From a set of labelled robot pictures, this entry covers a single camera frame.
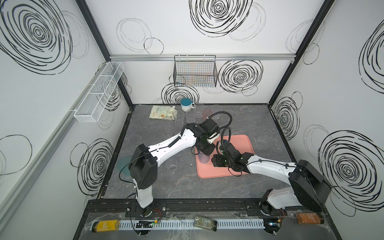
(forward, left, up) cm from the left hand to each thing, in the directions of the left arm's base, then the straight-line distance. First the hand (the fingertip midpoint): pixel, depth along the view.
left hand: (211, 150), depth 80 cm
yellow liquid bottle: (-34, +47, -8) cm, 59 cm away
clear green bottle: (-32, +3, -8) cm, 33 cm away
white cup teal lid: (+41, +17, -7) cm, 45 cm away
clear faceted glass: (+34, +13, -12) cm, 38 cm away
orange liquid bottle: (-28, -45, -8) cm, 54 cm away
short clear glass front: (-5, +22, -11) cm, 26 cm away
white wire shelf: (+10, +61, +21) cm, 65 cm away
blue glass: (0, +4, -10) cm, 11 cm away
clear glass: (+40, -6, -9) cm, 41 cm away
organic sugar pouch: (+37, +35, -11) cm, 52 cm away
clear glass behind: (+39, +7, -9) cm, 40 cm away
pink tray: (+13, -22, -14) cm, 29 cm away
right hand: (-2, -2, -9) cm, 10 cm away
